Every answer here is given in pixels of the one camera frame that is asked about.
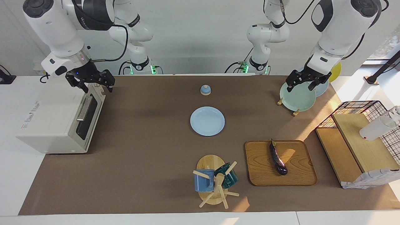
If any brown table mat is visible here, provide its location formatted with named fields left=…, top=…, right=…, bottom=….
left=18, top=75, right=400, bottom=215

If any dark green mug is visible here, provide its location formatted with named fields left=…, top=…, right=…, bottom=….
left=214, top=162, right=239, bottom=189

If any cream toaster oven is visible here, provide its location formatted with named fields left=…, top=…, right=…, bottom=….
left=16, top=82, right=106, bottom=154

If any wooden mug tree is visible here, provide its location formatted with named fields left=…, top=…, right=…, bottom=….
left=193, top=154, right=240, bottom=209

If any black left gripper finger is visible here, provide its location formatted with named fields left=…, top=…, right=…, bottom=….
left=286, top=70, right=302, bottom=93
left=309, top=74, right=332, bottom=91

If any small light blue plate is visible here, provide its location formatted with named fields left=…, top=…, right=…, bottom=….
left=190, top=107, right=225, bottom=137

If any black stand pole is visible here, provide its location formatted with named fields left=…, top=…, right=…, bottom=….
left=364, top=50, right=400, bottom=85

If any dark purple eggplant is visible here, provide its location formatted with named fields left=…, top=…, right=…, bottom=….
left=269, top=139, right=288, bottom=176

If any wooden serving tray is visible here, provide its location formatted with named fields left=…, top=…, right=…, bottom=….
left=245, top=140, right=318, bottom=186

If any black left base cable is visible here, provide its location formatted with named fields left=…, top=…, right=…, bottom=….
left=224, top=47, right=254, bottom=74

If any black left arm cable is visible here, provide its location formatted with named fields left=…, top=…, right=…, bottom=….
left=280, top=0, right=389, bottom=60

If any black right base cable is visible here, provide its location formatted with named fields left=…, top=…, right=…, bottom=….
left=118, top=61, right=132, bottom=75

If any black wire basket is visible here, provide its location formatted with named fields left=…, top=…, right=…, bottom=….
left=315, top=100, right=400, bottom=165

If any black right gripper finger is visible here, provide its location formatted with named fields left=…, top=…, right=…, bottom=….
left=66, top=75, right=89, bottom=93
left=101, top=69, right=115, bottom=93

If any white patterned cloth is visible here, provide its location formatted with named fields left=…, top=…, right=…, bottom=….
left=342, top=168, right=400, bottom=189

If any black clamp device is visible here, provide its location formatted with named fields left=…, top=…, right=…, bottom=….
left=0, top=65, right=17, bottom=85

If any glass oven door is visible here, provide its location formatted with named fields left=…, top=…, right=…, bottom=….
left=73, top=84, right=106, bottom=153

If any wooden plate rack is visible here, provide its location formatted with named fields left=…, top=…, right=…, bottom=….
left=277, top=97, right=300, bottom=117

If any wooden shelf unit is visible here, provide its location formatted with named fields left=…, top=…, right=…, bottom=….
left=316, top=113, right=400, bottom=187

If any black base cable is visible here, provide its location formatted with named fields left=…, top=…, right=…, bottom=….
left=224, top=47, right=254, bottom=74
left=118, top=61, right=132, bottom=75

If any mint green plate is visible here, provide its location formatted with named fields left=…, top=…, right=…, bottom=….
left=279, top=80, right=317, bottom=112

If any large pale blue plate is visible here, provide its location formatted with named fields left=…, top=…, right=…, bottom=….
left=297, top=66, right=329, bottom=97

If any white cup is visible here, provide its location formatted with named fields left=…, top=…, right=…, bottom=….
left=359, top=106, right=400, bottom=141

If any blue mug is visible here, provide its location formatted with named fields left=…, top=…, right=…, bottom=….
left=194, top=169, right=215, bottom=192

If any yellow plate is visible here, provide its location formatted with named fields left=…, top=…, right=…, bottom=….
left=328, top=62, right=342, bottom=83

